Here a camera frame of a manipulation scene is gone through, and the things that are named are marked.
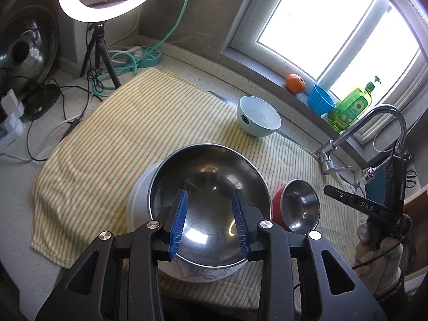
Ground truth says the yellow striped cloth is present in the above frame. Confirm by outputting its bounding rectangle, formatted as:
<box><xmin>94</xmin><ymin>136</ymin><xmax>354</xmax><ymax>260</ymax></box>
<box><xmin>31</xmin><ymin>67</ymin><xmax>363</xmax><ymax>308</ymax></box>

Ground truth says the chrome faucet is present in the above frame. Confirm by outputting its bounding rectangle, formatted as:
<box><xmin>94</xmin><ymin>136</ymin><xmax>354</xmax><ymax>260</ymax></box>
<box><xmin>312</xmin><ymin>105</ymin><xmax>407</xmax><ymax>176</ymax></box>

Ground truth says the red bowl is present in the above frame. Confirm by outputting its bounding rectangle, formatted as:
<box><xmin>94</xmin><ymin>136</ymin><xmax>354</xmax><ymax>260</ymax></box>
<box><xmin>272</xmin><ymin>187</ymin><xmax>291</xmax><ymax>231</ymax></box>

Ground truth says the white plug with cable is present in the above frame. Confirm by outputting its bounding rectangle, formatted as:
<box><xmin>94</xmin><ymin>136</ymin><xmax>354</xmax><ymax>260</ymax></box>
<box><xmin>110</xmin><ymin>45</ymin><xmax>143</xmax><ymax>64</ymax></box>

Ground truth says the teal power cable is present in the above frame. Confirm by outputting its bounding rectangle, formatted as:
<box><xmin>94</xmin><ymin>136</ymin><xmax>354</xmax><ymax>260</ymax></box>
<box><xmin>90</xmin><ymin>0</ymin><xmax>201</xmax><ymax>96</ymax></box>

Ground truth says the white cable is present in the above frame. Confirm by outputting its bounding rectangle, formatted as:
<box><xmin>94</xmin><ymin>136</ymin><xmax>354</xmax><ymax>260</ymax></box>
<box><xmin>43</xmin><ymin>117</ymin><xmax>76</xmax><ymax>148</ymax></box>

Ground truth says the blue ribbed cup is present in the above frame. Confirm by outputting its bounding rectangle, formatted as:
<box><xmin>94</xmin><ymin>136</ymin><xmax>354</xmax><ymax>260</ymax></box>
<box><xmin>307</xmin><ymin>85</ymin><xmax>336</xmax><ymax>116</ymax></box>

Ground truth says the large steel bowl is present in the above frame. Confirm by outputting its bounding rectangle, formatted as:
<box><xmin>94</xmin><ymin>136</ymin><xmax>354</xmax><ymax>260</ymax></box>
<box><xmin>148</xmin><ymin>143</ymin><xmax>273</xmax><ymax>268</ymax></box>

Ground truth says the black knotted cable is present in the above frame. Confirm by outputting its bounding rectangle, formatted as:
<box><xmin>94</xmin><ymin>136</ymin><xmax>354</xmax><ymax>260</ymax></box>
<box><xmin>28</xmin><ymin>68</ymin><xmax>104</xmax><ymax>161</ymax></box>

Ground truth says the orange fruit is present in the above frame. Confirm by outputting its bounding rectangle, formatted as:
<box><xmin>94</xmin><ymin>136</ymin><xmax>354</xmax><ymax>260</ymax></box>
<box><xmin>285</xmin><ymin>74</ymin><xmax>306</xmax><ymax>93</ymax></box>

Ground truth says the teal round power strip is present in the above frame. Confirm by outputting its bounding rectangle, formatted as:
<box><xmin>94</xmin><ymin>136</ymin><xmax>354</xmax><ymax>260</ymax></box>
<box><xmin>139</xmin><ymin>46</ymin><xmax>162</xmax><ymax>67</ymax></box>

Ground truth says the white power adapter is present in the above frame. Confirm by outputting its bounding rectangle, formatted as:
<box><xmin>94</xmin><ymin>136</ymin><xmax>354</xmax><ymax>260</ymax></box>
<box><xmin>0</xmin><ymin>89</ymin><xmax>25</xmax><ymax>116</ymax></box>
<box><xmin>0</xmin><ymin>112</ymin><xmax>26</xmax><ymax>141</ymax></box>

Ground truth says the dark blue utensil holder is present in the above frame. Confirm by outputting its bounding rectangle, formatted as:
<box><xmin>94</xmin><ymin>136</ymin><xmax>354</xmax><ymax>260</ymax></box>
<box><xmin>364</xmin><ymin>170</ymin><xmax>392</xmax><ymax>204</ymax></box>

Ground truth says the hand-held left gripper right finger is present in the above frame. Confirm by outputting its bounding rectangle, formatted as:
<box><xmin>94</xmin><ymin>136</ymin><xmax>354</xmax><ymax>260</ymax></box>
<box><xmin>232</xmin><ymin>189</ymin><xmax>388</xmax><ymax>321</ymax></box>

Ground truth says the steel pot lid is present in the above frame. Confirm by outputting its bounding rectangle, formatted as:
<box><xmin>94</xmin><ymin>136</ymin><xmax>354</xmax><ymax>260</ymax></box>
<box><xmin>0</xmin><ymin>5</ymin><xmax>59</xmax><ymax>86</ymax></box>

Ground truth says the light blue bowl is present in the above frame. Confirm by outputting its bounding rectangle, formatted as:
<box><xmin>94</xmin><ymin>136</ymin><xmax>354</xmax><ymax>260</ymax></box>
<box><xmin>236</xmin><ymin>95</ymin><xmax>281</xmax><ymax>137</ymax></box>

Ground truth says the person's right hand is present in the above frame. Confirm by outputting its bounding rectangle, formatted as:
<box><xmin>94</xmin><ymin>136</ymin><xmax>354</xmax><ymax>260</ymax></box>
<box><xmin>355</xmin><ymin>224</ymin><xmax>405</xmax><ymax>296</ymax></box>

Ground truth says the white plate with leaf print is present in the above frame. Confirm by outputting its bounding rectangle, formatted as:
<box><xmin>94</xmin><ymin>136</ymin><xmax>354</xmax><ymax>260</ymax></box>
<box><xmin>126</xmin><ymin>162</ymin><xmax>250</xmax><ymax>285</ymax></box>

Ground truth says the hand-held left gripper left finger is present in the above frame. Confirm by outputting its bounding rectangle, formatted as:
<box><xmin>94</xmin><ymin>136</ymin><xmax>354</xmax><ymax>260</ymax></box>
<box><xmin>35</xmin><ymin>189</ymin><xmax>189</xmax><ymax>321</ymax></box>

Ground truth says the white framed window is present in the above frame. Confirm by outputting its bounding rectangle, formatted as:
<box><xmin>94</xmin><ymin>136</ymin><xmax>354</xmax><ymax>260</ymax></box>
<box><xmin>221</xmin><ymin>0</ymin><xmax>428</xmax><ymax>141</ymax></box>

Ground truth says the black round device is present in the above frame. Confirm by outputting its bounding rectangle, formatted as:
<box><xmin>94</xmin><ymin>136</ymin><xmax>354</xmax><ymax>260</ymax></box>
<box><xmin>26</xmin><ymin>83</ymin><xmax>61</xmax><ymax>121</ymax></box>

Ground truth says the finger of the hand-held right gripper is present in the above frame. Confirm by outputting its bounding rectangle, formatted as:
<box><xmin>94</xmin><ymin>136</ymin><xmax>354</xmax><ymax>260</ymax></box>
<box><xmin>324</xmin><ymin>185</ymin><xmax>363</xmax><ymax>210</ymax></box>

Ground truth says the green dish soap bottle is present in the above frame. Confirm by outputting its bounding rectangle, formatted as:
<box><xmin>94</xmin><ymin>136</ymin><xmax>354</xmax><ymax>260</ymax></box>
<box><xmin>327</xmin><ymin>75</ymin><xmax>382</xmax><ymax>131</ymax></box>

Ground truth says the small steel bowl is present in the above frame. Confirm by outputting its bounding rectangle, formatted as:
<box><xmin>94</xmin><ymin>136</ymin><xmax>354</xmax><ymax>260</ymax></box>
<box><xmin>280</xmin><ymin>179</ymin><xmax>321</xmax><ymax>235</ymax></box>

